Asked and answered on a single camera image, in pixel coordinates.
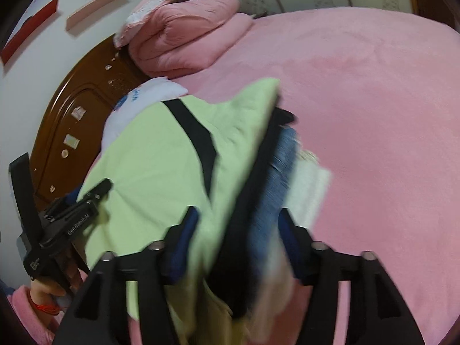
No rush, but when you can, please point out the small white printed pillow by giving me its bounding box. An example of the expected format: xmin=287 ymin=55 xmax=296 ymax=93
xmin=101 ymin=76 xmax=187 ymax=152

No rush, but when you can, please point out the folded pink quilt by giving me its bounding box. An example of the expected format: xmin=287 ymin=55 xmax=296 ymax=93
xmin=127 ymin=0 xmax=254 ymax=80

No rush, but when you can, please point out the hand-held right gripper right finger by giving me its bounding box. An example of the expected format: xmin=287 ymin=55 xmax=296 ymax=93
xmin=278 ymin=208 xmax=426 ymax=345

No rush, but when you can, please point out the person's left hand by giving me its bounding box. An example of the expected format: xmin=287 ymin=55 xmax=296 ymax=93
xmin=29 ymin=246 xmax=90 ymax=314

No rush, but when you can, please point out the green and black hooded jacket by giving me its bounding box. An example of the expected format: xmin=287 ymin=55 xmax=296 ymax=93
xmin=77 ymin=77 xmax=299 ymax=345

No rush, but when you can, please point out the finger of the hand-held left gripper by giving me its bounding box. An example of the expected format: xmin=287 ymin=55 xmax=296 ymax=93
xmin=45 ymin=178 xmax=114 ymax=223
xmin=9 ymin=153 xmax=42 ymax=248

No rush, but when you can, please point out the bed with pink sheet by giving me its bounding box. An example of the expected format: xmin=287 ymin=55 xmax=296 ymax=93
xmin=126 ymin=5 xmax=460 ymax=345

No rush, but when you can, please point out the red string bracelet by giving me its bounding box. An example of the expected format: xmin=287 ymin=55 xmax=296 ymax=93
xmin=30 ymin=296 xmax=69 ymax=313

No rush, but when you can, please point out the person's left forearm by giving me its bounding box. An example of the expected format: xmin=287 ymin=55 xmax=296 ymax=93
xmin=7 ymin=284 xmax=63 ymax=345

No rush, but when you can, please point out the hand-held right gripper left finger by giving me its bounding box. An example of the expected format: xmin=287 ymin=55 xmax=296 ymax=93
xmin=54 ymin=206 xmax=200 ymax=345

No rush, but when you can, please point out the pink wall shelf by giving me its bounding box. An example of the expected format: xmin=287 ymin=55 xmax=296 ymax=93
xmin=66 ymin=0 xmax=127 ymax=31

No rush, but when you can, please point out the red wall shelf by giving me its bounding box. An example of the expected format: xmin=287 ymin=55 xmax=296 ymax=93
xmin=0 ymin=0 xmax=59 ymax=64

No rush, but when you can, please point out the brown wooden headboard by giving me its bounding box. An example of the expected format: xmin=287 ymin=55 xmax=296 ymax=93
xmin=27 ymin=36 xmax=152 ymax=205

